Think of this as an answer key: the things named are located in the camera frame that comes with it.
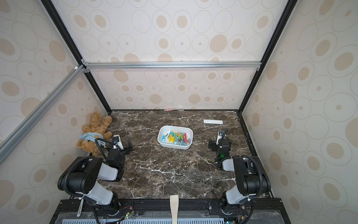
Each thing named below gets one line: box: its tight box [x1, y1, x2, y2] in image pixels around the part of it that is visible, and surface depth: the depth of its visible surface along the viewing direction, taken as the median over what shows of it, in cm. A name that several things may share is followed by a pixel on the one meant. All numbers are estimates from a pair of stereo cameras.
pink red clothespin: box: [183, 133, 191, 145], surface depth 104 cm
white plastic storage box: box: [157, 125, 194, 150], surface depth 102 cm
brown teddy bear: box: [76, 111, 113, 156], surface depth 96 cm
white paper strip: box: [203, 119, 224, 125], surface depth 115 cm
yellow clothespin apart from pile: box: [168, 134, 176, 143], surface depth 102 cm
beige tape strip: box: [169, 195, 179, 224], surface depth 76 cm
